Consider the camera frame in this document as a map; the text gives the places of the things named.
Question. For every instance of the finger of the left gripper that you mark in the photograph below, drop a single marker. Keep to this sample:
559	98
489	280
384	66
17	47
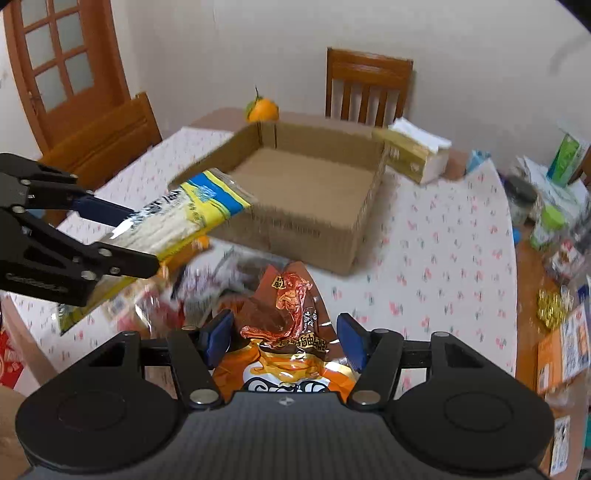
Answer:
112	260
101	211

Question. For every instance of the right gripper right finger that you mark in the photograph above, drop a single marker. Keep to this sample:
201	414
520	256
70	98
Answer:
376	356

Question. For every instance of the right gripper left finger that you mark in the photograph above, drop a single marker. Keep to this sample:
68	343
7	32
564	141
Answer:
193	354

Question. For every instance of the pink red snack packet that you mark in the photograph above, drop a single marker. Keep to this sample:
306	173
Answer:
142	307

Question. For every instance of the small brown pig snack packet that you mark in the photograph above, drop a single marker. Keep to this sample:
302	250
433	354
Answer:
195	291

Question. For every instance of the brown orange crinkled snack bag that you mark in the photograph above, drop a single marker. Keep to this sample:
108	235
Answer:
289	346

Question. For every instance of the dark clear jerky pouch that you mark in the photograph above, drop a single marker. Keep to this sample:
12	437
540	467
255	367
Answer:
242	273

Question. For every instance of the yellow blue fish strip pack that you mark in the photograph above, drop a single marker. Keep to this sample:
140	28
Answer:
174	221

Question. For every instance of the orange snack packet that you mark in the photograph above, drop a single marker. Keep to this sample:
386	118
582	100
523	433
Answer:
171	263

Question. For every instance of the black red bull snack packet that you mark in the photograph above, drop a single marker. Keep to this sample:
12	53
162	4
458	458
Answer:
240	306

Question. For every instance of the left wooden chair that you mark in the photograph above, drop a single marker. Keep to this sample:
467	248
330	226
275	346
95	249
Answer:
102	149

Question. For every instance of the wooden chair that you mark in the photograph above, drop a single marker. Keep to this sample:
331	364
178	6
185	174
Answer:
102	149
388	77

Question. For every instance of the red gift bags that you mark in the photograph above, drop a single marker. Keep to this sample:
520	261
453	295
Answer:
11	363

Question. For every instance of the cherry print tablecloth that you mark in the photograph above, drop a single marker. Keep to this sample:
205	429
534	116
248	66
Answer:
438	257

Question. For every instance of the wooden glass door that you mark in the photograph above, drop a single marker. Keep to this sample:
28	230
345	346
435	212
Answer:
66	63

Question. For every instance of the open cardboard box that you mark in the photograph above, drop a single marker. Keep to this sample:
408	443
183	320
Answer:
314	187

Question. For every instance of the gold foil candies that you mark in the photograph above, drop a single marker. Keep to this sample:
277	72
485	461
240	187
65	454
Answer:
553	307

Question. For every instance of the orange white box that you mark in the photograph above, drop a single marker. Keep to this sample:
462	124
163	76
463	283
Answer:
565	353

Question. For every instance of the orange with green leaf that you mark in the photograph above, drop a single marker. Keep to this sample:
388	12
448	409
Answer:
261	109

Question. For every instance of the gold tissue box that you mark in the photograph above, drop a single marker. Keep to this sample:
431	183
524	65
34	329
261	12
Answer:
414	152

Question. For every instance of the dark lid glass jar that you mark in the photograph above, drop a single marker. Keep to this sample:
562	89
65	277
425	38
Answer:
521	196

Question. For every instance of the green lid bottle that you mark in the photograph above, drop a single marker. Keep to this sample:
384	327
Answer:
550	221

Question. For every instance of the light blue box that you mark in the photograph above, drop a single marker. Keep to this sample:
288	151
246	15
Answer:
476	158

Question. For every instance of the pile of papers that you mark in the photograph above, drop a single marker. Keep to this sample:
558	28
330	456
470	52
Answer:
573	200

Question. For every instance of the green white carton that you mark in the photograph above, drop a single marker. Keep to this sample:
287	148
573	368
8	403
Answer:
569	156

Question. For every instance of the far wooden chair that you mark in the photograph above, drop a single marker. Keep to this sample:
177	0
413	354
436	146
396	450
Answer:
388	77

